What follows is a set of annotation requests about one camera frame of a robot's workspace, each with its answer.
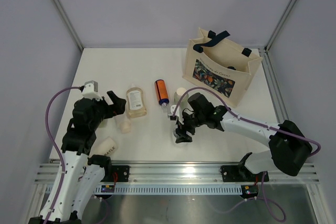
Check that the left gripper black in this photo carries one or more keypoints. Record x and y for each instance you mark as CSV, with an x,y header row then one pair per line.
x,y
118,108

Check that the aluminium frame post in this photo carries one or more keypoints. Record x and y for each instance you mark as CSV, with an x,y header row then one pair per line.
x,y
68,24
283,18

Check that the aluminium mounting rail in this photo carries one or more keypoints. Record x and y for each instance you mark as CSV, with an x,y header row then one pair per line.
x,y
205,173

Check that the right aluminium frame post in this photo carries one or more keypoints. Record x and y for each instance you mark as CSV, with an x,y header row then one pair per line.
x,y
283,18

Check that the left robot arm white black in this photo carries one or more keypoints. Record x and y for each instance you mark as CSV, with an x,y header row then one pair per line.
x,y
79,172

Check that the cream tube bottle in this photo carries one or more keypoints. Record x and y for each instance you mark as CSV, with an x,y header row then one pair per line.
x,y
123,123

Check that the pale bottle under left arm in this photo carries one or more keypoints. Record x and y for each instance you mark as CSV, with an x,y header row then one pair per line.
x,y
103,123

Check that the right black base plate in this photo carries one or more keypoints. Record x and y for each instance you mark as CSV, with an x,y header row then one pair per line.
x,y
235,173

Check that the left aluminium frame post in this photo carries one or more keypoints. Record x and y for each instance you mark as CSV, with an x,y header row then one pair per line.
x,y
68,24

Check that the orange blue spray bottle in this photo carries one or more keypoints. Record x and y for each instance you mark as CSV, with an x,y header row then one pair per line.
x,y
161,93

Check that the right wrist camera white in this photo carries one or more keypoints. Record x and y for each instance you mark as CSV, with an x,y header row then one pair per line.
x,y
173,112

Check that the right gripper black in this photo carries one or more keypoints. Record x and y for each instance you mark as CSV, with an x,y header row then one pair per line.
x,y
181,130

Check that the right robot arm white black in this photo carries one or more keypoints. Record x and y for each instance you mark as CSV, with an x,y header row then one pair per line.
x,y
287,150

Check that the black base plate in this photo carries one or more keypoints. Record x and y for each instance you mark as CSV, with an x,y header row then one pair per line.
x,y
235,173
117,173

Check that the cream bottle with lettering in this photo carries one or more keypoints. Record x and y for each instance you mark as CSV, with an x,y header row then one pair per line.
x,y
105,148

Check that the clear amber liquid bottle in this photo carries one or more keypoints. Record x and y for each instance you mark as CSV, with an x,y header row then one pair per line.
x,y
135,102

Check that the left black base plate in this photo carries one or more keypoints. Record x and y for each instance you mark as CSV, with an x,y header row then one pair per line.
x,y
117,173

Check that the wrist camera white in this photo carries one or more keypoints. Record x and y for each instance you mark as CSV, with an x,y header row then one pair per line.
x,y
90,89
173,112

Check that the beige canvas tote bag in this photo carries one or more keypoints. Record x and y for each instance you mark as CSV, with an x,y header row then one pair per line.
x,y
215,62

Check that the white slotted cable duct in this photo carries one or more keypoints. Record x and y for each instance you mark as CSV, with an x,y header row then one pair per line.
x,y
126,189

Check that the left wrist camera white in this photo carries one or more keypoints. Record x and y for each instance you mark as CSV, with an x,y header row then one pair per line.
x,y
90,89

